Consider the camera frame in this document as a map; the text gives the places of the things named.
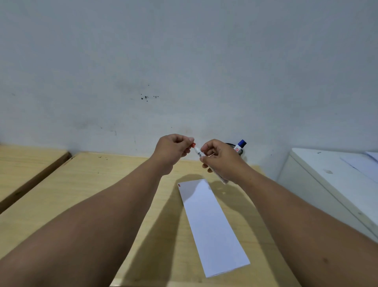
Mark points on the white cabinet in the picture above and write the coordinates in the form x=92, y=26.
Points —
x=327, y=189

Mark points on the black mesh pen holder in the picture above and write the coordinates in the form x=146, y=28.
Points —
x=240, y=153

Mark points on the person's left forearm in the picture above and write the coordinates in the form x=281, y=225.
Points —
x=88, y=230

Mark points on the blue marker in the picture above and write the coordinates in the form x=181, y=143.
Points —
x=242, y=143

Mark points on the person's right forearm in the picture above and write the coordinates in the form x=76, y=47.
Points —
x=307, y=236

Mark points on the adjacent wooden table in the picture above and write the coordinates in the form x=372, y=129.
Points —
x=23, y=168

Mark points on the person's right hand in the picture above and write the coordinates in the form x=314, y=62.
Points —
x=227, y=162

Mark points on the white paper strip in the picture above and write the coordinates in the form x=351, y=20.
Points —
x=212, y=230

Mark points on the person's left hand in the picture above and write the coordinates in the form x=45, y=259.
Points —
x=168, y=150

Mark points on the large white paper sheet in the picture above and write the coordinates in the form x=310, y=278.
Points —
x=361, y=168

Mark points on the red marker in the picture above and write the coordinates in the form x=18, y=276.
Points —
x=199, y=152

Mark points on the small white paper sheet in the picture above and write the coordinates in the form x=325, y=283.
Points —
x=372, y=156

